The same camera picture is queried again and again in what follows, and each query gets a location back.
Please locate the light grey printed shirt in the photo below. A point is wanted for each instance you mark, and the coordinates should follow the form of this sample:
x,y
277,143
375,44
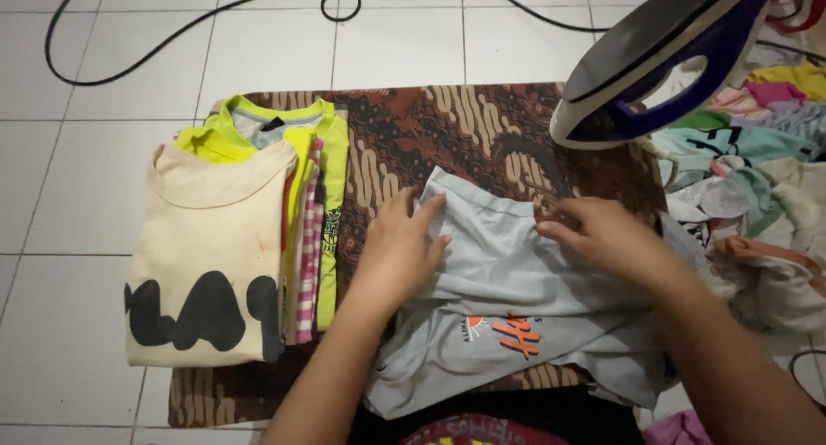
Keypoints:
x,y
503,284

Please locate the person's right hand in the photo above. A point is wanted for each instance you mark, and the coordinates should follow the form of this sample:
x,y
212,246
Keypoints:
x,y
619,238

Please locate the cream shirt with black print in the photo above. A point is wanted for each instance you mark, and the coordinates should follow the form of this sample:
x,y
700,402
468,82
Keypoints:
x,y
206,238

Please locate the person's left hand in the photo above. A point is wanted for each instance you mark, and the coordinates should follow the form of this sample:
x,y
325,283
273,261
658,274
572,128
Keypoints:
x,y
393,258

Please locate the heap of unironed clothes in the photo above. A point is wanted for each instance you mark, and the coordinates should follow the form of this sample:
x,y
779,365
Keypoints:
x,y
768,174

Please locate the folded yellow shirt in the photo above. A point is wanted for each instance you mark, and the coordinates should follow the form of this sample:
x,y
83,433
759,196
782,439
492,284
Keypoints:
x,y
206,145

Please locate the neon green folded shirt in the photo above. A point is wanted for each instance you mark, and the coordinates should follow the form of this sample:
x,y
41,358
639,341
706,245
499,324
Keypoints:
x,y
332,174

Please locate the person's black printed shirt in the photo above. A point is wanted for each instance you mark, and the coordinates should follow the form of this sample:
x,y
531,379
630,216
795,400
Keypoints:
x,y
516,416

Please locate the brown batik ironing cloth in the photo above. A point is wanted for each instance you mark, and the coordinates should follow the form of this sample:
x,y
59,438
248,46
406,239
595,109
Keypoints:
x,y
452,135

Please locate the pink striped folded garment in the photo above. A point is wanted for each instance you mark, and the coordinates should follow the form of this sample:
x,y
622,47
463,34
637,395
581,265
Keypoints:
x,y
308,264

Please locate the pink cloth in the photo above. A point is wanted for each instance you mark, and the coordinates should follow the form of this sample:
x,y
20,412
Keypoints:
x,y
677,430

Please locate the purple and white clothes iron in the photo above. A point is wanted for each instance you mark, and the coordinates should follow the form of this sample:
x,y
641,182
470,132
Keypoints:
x,y
652,51

